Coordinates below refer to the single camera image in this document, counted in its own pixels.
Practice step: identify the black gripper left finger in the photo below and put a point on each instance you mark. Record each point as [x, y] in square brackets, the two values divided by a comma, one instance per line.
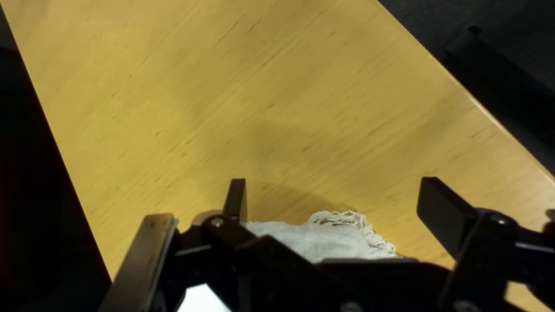
[149, 261]

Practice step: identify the white tea towel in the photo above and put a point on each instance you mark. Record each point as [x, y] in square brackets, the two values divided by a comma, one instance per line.
[322, 236]

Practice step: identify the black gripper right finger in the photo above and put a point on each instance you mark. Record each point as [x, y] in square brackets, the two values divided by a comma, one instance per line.
[456, 219]

